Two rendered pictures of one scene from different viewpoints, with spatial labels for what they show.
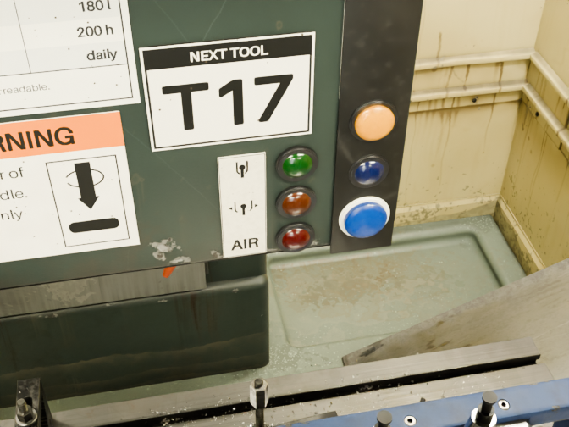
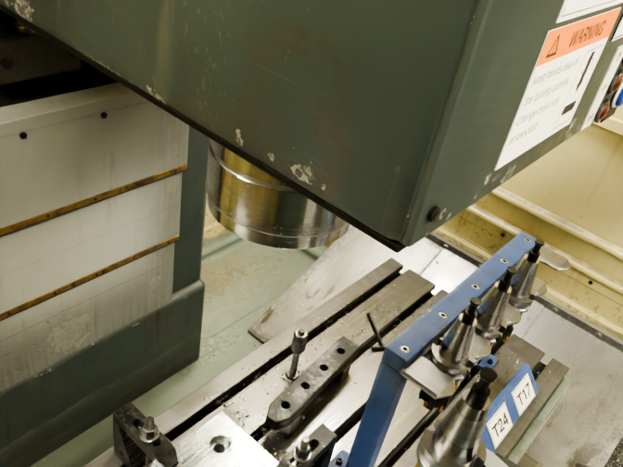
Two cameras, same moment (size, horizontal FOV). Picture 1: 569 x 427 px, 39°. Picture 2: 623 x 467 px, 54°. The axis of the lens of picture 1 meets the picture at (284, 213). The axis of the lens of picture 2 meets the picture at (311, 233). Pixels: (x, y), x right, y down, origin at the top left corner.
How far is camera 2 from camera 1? 66 cm
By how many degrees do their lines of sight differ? 35
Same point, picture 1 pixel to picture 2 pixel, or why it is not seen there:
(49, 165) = (586, 54)
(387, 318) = (251, 296)
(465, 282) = (282, 258)
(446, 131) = not seen: hidden behind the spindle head
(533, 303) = (358, 246)
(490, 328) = (340, 271)
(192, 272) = (164, 288)
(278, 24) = not seen: outside the picture
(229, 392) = (250, 361)
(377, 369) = (328, 308)
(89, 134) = (606, 26)
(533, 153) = not seen: hidden behind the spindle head
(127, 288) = (116, 320)
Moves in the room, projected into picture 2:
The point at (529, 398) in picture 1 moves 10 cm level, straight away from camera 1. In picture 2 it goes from (511, 253) to (489, 221)
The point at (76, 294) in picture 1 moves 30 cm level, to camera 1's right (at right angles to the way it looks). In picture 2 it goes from (75, 339) to (213, 292)
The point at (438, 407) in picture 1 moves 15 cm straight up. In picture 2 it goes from (480, 274) to (511, 201)
